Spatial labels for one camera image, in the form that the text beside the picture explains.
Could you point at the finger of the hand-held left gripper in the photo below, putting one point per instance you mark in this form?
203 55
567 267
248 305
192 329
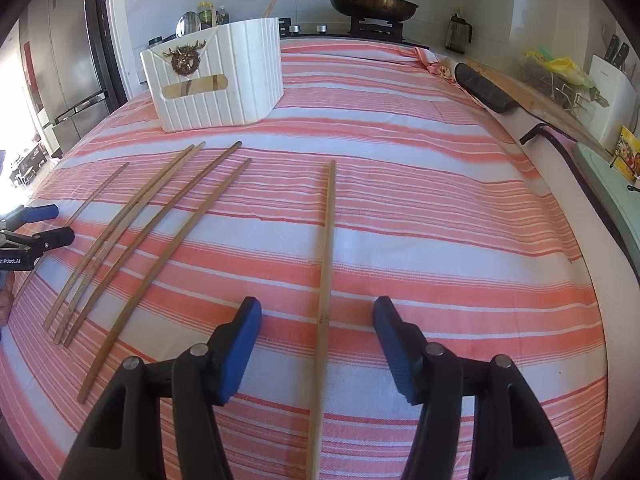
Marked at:
47 239
37 213

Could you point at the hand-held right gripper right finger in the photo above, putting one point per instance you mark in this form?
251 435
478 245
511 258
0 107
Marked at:
395 345

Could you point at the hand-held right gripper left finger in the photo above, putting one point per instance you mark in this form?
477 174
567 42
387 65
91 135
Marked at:
240 345

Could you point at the white ribbed utensil box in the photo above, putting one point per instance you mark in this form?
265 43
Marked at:
225 85

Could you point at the metal spoon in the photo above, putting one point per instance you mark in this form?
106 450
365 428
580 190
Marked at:
187 24

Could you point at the person's left hand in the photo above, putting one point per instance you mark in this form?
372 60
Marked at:
3 305

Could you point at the row of bamboo chopsticks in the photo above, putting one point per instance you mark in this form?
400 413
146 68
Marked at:
150 240

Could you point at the pink striped tablecloth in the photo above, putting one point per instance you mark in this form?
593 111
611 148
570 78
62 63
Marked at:
400 235

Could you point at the grey steel refrigerator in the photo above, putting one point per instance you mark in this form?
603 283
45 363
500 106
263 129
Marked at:
60 60

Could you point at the dark drain tray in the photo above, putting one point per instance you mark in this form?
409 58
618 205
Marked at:
575 170

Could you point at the green cutting board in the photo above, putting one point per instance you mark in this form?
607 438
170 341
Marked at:
607 195

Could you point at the black oblong object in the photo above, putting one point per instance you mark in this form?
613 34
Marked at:
485 87

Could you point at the wooden cutting board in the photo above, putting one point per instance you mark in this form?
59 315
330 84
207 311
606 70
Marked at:
550 110

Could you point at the yellow printed cup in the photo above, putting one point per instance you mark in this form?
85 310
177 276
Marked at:
629 152

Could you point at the black gas stove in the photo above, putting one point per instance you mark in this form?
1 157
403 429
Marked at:
380 30

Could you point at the dark glass pitcher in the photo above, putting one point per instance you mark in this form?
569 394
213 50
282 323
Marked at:
456 32

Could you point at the white knife block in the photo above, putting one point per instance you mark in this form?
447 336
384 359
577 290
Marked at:
612 105

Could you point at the yellow plastic bag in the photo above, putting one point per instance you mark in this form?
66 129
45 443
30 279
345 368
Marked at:
562 67

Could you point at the black door frame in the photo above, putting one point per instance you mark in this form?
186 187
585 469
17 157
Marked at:
105 35

